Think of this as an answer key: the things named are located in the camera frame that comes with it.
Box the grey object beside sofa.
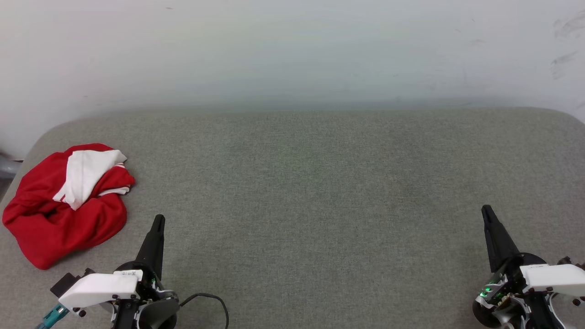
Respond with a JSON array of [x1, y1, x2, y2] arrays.
[[0, 153, 23, 179]]

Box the teal cable connector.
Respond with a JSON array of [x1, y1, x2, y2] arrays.
[[36, 304, 70, 329]]

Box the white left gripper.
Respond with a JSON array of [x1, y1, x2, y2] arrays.
[[58, 214, 180, 329]]

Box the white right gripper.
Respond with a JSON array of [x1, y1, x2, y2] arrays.
[[475, 204, 585, 329]]

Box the red Bulls 23 jersey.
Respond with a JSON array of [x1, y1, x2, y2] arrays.
[[2, 143, 136, 270]]

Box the grey fabric sofa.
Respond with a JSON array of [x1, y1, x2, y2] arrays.
[[0, 106, 585, 329]]

